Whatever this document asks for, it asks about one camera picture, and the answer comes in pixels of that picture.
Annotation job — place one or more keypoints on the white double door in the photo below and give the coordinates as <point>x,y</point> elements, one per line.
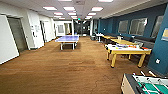
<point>8,40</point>

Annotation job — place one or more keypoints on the yellow air hockey table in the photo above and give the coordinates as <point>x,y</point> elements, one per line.
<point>128,51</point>

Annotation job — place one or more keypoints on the foosball table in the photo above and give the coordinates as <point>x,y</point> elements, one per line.
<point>146,85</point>

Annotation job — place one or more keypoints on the grey elevator door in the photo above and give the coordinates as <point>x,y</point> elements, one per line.
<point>18,33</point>

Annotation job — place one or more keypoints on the dark grey sofa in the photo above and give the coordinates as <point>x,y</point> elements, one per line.
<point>145,42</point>

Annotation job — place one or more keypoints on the white wall sign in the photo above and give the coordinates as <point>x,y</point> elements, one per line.
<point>37,28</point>

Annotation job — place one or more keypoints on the yellow wall notice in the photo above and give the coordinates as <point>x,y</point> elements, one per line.
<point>165,35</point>

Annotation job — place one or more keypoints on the wooden table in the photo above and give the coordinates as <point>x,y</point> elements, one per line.
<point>124,41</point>
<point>108,37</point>

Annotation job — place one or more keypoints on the white wall outlet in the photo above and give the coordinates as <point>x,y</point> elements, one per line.
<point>157,61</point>

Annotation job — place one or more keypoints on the small white table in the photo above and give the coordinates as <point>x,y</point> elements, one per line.
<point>99,34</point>

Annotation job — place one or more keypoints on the interior window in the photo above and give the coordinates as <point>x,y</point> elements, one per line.
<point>138,26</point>
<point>123,26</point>
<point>157,26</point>

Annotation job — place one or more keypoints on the dark glass entrance doors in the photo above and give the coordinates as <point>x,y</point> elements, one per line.
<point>82,28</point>

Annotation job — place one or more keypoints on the blue ping pong table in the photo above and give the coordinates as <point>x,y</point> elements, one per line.
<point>67,39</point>

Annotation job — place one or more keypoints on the dark open doorway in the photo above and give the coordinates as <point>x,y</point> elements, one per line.
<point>44,31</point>

